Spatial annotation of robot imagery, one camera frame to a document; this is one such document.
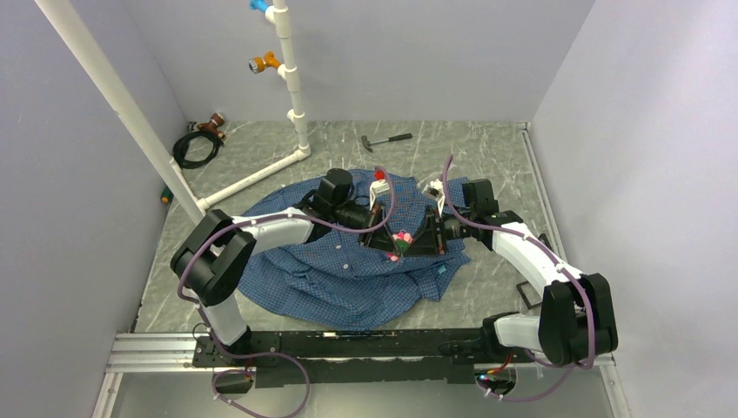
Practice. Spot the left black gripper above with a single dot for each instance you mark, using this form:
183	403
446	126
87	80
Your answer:
379	239

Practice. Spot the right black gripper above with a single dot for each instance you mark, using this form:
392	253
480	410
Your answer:
426	241

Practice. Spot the pink flower brooch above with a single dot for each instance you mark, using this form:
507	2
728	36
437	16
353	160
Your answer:
402	242

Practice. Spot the blue checkered shirt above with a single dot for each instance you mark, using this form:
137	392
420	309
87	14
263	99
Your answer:
339	283

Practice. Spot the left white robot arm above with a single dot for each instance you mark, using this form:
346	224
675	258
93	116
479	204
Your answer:
210	262

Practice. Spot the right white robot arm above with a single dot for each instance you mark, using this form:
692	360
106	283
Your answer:
576	321

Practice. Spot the green orange screwdriver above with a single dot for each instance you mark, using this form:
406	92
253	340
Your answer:
166	196

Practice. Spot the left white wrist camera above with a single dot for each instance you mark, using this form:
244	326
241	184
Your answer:
379	187

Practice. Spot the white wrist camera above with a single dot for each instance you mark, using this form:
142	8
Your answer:
434	190
379	187

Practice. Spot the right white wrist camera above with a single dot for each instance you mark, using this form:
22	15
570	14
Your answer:
434	190

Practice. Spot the black handled hammer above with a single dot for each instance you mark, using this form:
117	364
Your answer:
368	144

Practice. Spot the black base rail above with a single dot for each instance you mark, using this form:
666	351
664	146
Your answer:
278	358

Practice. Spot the orange hose nozzle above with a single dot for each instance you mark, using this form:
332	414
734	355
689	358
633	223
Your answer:
260	64

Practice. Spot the white PVC pipe frame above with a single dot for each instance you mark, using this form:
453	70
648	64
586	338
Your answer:
147	121

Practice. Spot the blue hose nozzle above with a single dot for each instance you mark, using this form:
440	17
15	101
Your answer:
260	5

